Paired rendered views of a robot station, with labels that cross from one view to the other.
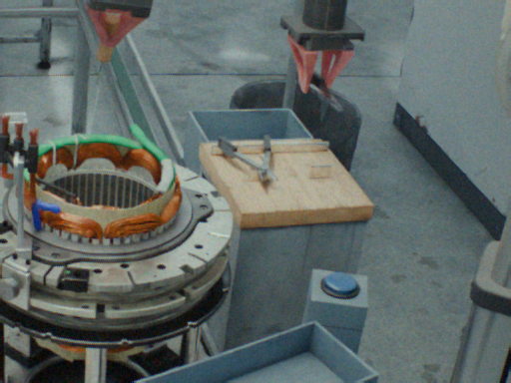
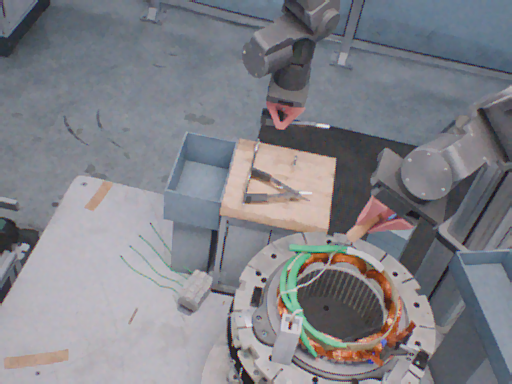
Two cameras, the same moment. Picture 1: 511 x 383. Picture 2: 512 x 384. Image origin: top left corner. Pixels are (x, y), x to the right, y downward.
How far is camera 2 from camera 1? 124 cm
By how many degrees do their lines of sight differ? 58
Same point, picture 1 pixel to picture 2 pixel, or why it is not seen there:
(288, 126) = (191, 141)
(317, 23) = (302, 85)
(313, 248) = not seen: hidden behind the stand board
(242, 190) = (297, 214)
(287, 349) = (460, 276)
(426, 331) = (57, 150)
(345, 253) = not seen: hidden behind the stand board
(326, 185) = (304, 168)
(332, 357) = (473, 259)
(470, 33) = not seen: outside the picture
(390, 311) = (22, 155)
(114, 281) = (431, 339)
